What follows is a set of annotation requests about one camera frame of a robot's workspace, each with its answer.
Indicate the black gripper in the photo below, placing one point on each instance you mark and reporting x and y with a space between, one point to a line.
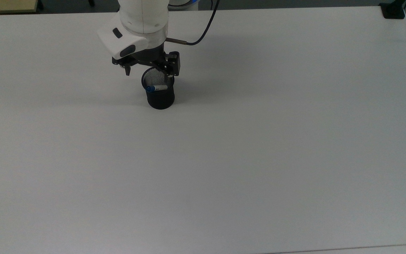
152 56

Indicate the white marker with blue cap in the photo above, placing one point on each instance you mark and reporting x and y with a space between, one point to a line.
160 87

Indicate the black mesh pen cup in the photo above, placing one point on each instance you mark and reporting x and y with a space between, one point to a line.
160 100

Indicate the black furniture leg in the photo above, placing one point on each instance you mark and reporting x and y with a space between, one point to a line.
91 2

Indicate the light wooden table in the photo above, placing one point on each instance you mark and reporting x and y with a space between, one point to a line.
5 5

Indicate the black table clamp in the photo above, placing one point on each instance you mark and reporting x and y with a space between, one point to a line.
392 11

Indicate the white adjacent table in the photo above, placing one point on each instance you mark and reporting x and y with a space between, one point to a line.
365 249

